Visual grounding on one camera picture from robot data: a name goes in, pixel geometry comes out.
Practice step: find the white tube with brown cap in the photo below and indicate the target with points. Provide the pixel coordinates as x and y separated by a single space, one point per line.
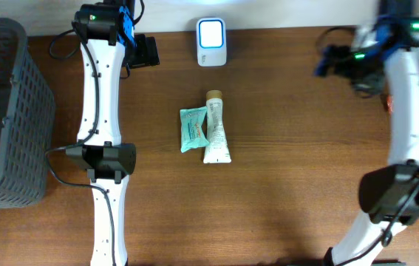
217 151

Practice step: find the white barcode scanner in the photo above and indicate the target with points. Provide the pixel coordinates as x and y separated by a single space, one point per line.
211 42

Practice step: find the grey plastic mesh basket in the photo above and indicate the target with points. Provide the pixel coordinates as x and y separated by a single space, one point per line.
27 113

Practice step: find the teal snack packet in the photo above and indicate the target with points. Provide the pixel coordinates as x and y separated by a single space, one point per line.
192 135

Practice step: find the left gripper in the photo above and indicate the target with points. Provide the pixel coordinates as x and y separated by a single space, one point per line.
148 51

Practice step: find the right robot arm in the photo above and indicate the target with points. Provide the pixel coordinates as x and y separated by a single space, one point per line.
388 197

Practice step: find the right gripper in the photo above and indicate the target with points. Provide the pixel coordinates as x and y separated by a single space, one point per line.
334 55

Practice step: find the orange-brown chocolate bar wrapper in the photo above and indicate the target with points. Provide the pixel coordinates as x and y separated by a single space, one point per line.
389 104

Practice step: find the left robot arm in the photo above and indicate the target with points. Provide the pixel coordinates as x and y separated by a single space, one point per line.
108 46

